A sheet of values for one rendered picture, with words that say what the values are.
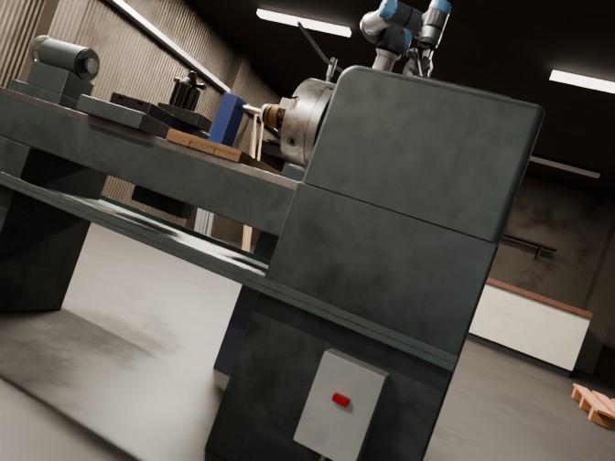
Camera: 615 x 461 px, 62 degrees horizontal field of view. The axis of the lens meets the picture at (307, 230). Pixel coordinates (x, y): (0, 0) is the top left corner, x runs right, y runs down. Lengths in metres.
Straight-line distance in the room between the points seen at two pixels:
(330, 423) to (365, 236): 0.52
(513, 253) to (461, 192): 9.16
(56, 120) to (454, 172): 1.50
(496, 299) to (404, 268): 6.42
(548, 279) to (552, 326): 2.83
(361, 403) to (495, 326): 6.50
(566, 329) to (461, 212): 6.56
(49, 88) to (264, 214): 1.18
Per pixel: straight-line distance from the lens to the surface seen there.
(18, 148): 2.28
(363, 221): 1.48
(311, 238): 1.51
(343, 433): 1.45
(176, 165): 1.83
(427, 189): 1.46
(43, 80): 2.48
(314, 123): 1.66
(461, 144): 1.48
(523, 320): 7.87
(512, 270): 10.58
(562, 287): 10.68
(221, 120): 1.94
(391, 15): 2.06
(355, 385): 1.41
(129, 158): 1.96
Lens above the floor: 0.74
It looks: level
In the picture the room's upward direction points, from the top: 19 degrees clockwise
